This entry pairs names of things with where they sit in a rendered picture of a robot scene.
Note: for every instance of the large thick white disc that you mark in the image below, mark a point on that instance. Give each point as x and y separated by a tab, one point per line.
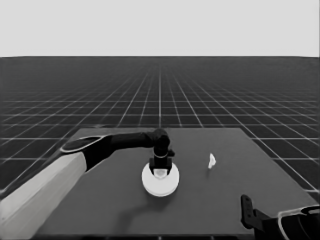
160	188

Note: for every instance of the small white T-shaped piece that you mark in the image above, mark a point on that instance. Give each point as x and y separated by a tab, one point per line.
212	161

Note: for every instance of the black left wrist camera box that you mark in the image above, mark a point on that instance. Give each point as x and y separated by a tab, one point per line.
171	153

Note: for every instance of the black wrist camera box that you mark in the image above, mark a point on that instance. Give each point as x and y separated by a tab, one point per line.
247	213
171	153

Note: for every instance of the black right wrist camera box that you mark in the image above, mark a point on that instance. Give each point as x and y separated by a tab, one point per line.
247	213

